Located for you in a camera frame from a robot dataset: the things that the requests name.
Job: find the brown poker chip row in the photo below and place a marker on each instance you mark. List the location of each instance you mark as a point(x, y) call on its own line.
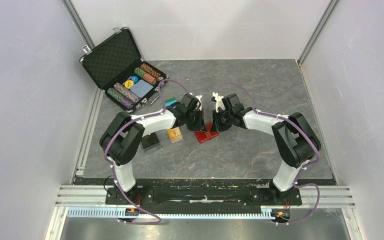
point(149, 70)

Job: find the aluminium slotted rail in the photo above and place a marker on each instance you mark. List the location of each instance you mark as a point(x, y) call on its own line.
point(126, 213)

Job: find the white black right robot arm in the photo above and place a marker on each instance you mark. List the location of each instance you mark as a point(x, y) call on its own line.
point(296, 141)

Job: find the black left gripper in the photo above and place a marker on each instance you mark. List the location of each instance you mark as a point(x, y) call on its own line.
point(200, 125)

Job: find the stacked toy building blocks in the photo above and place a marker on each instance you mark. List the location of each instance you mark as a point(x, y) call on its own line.
point(171, 102)

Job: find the yellow dealer chip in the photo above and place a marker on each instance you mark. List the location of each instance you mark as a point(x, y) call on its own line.
point(128, 83)

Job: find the orange card stack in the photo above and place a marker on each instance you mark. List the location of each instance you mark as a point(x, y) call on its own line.
point(174, 135)

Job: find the red leather card holder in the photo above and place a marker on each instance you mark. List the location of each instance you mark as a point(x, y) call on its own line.
point(203, 137)

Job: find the black card stack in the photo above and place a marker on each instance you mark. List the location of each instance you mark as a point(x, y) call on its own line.
point(150, 141)

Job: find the red poker chip row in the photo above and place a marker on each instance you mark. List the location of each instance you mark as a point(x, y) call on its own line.
point(149, 79)

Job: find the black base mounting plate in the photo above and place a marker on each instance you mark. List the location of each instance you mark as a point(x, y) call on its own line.
point(202, 196)

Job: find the blue playing card deck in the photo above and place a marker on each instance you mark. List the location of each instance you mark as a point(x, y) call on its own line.
point(141, 88)

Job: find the black aluminium poker chip case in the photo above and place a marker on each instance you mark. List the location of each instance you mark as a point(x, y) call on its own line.
point(114, 61)

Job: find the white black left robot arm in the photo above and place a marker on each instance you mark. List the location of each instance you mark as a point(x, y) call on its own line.
point(121, 140)

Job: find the blue dealer chip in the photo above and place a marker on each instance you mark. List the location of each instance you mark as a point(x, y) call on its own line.
point(134, 78)

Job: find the clear plastic card box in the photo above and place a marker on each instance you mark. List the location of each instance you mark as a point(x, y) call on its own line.
point(163, 138)

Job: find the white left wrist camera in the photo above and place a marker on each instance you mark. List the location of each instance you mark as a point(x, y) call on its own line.
point(198, 106)

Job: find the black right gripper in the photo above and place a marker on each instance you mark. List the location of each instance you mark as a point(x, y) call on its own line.
point(221, 128)

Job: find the purple grey poker chip row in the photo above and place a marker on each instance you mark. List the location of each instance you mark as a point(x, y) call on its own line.
point(126, 93)

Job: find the green purple poker chip row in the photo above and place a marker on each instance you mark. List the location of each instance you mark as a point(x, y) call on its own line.
point(126, 103)

